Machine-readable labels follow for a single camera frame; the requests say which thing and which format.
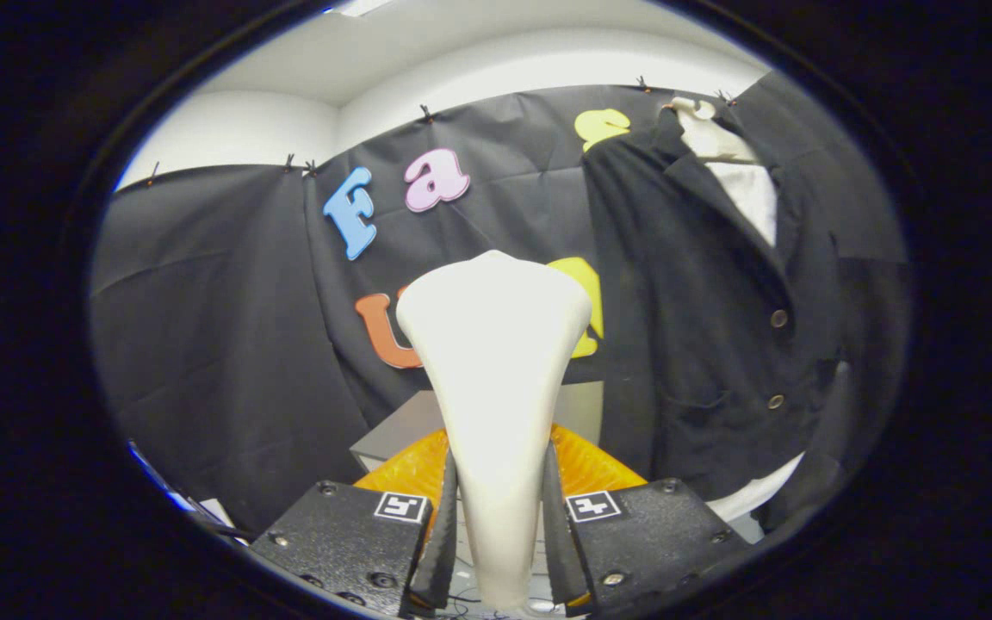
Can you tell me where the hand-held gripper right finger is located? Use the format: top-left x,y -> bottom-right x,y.
542,422 -> 753,617

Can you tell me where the white mannequin torso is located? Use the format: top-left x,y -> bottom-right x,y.
662,96 -> 807,524

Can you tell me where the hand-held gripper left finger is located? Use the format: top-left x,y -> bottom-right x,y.
248,428 -> 460,618

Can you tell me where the black backdrop cloth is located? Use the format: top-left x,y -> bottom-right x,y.
90,71 -> 910,535

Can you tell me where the grey and white cabinet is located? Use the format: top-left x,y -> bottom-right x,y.
350,381 -> 605,473

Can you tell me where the row of black clips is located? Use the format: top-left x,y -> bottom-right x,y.
145,76 -> 734,186

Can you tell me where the white garment steamer head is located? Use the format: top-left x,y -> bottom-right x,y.
395,250 -> 593,611

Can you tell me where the black buttoned jacket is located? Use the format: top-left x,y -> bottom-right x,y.
582,102 -> 859,530

